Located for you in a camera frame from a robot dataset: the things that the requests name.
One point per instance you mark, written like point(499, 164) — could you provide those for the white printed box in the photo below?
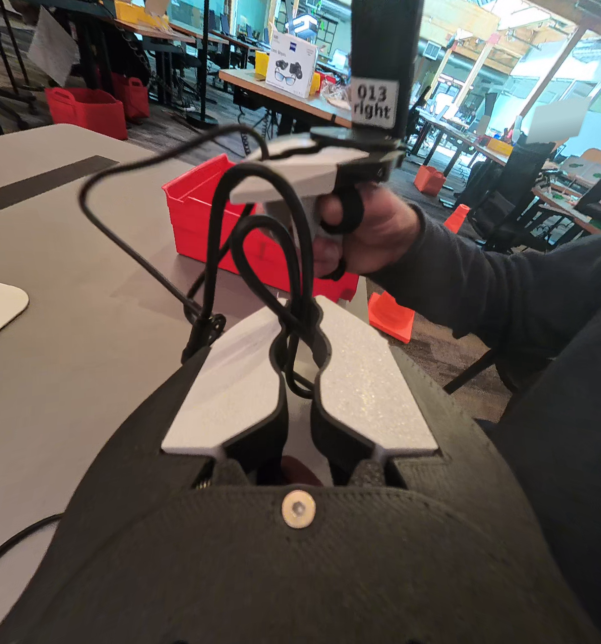
point(290, 65)

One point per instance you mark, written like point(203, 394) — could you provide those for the black office chair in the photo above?
point(521, 191)

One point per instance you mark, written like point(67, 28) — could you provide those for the red plastic bin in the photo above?
point(194, 221)

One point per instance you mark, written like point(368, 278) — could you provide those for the black pole stand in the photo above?
point(205, 60)

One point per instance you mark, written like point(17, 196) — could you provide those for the person's right hand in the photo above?
point(381, 231)

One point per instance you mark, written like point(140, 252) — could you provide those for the grey usb hub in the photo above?
point(8, 546)

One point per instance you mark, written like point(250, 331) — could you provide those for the wooden work table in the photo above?
point(280, 95)

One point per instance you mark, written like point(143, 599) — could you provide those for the person's right forearm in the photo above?
point(481, 292)

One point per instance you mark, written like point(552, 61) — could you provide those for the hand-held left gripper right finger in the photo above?
point(370, 397)

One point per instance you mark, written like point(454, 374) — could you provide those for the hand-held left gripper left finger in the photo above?
point(230, 397)

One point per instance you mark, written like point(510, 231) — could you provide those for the red plastic crates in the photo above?
point(86, 113)

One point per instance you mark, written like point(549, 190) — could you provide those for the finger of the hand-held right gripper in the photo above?
point(300, 176)
point(290, 147)

